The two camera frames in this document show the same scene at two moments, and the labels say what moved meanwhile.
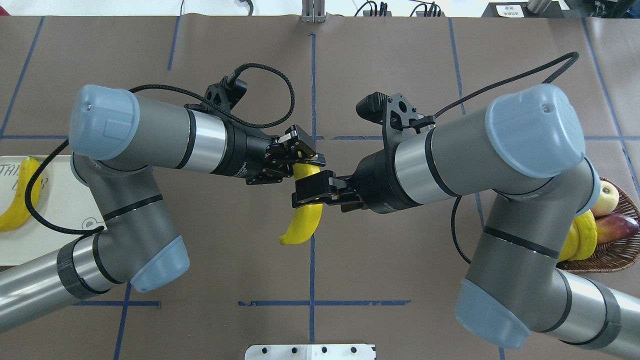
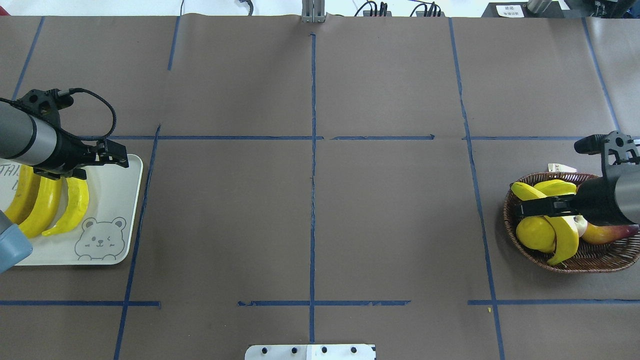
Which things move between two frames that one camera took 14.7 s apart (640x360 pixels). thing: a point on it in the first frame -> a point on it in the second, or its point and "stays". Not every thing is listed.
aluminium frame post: x=313 y=11 stays
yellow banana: x=19 y=213 stays
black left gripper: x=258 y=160 -> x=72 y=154
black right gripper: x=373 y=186 -> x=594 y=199
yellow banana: x=309 y=217 -> x=44 y=208
